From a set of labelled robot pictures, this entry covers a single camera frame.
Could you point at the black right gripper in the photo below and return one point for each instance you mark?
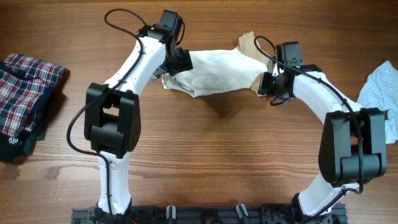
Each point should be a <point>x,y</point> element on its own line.
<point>263,86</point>

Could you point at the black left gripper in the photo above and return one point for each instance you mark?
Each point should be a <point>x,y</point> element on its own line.
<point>183,62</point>

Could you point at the white camouflage baby garment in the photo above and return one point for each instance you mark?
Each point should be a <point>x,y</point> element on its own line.
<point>220,71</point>

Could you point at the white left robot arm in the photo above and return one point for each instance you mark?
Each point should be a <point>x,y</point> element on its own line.
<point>112,114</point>

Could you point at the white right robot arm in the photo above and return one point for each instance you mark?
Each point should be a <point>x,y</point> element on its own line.
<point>352,148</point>

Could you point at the light blue striped garment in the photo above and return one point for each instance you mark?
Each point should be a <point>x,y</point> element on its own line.
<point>380,91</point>

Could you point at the plaid folded shorts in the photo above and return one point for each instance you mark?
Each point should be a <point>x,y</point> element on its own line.
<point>27,84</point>

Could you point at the dark green folded garment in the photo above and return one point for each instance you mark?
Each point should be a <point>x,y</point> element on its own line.
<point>37,132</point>

